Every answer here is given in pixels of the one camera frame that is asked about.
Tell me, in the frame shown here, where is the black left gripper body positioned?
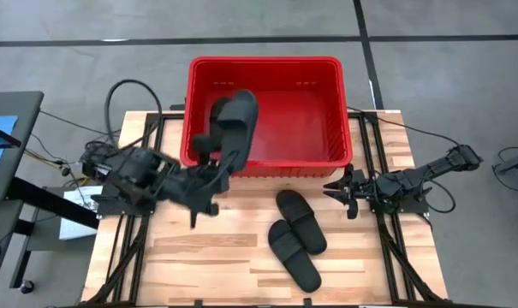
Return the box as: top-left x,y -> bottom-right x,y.
172,134 -> 221,230

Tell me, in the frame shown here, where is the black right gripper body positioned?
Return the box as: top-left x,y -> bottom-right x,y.
345,163 -> 382,220

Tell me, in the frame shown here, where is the red plastic bin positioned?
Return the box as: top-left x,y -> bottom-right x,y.
180,55 -> 354,179

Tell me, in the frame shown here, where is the white box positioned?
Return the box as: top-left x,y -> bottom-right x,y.
59,186 -> 104,240

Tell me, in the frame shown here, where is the black desk crossbar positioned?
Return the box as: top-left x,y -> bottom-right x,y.
5,176 -> 100,230

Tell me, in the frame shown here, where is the grey desk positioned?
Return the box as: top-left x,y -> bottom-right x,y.
0,91 -> 45,202

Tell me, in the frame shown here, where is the thin black cable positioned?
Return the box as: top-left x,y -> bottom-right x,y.
347,105 -> 459,149
39,110 -> 122,138

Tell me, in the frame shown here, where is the black aluminium table frame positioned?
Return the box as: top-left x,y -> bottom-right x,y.
85,111 -> 446,307

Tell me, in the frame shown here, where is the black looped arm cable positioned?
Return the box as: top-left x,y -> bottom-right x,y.
420,177 -> 457,214

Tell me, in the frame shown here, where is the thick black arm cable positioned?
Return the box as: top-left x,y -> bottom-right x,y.
103,78 -> 164,149

